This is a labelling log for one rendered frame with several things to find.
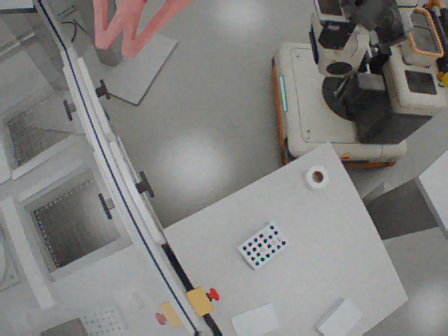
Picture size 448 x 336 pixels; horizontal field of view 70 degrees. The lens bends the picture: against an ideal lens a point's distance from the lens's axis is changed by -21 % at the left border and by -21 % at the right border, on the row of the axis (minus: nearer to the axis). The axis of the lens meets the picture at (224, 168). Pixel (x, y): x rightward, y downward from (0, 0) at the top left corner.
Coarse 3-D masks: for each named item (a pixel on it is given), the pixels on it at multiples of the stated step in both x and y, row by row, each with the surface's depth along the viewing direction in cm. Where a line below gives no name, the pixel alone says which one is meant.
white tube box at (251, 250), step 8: (272, 224) 109; (272, 232) 108; (280, 232) 108; (248, 240) 107; (256, 240) 110; (264, 240) 111; (272, 240) 108; (280, 240) 108; (240, 248) 107; (248, 248) 107; (256, 248) 107; (272, 248) 107; (280, 248) 107; (248, 256) 106; (256, 256) 106; (264, 256) 106; (272, 256) 106; (256, 264) 109
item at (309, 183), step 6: (312, 168) 113; (318, 168) 113; (306, 174) 113; (312, 174) 113; (318, 174) 116; (324, 174) 113; (306, 180) 113; (312, 180) 112; (324, 180) 112; (306, 186) 115; (312, 186) 112; (318, 186) 112
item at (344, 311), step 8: (336, 304) 106; (344, 304) 102; (352, 304) 102; (336, 312) 101; (344, 312) 101; (352, 312) 101; (360, 312) 101; (328, 320) 100; (336, 320) 100; (344, 320) 100; (352, 320) 100; (320, 328) 100; (328, 328) 100; (336, 328) 100; (344, 328) 100
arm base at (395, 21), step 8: (392, 16) 80; (400, 16) 82; (384, 24) 80; (392, 24) 80; (400, 24) 81; (376, 32) 86; (384, 32) 82; (392, 32) 82; (400, 32) 81; (384, 40) 85; (392, 40) 83; (400, 40) 82; (384, 48) 87
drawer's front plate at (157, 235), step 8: (112, 144) 99; (120, 152) 105; (120, 160) 98; (120, 168) 98; (128, 168) 106; (128, 176) 97; (128, 184) 97; (136, 192) 96; (136, 200) 96; (144, 200) 106; (144, 208) 95; (144, 216) 95; (152, 216) 106; (152, 224) 94; (152, 232) 94; (160, 232) 103; (160, 240) 95
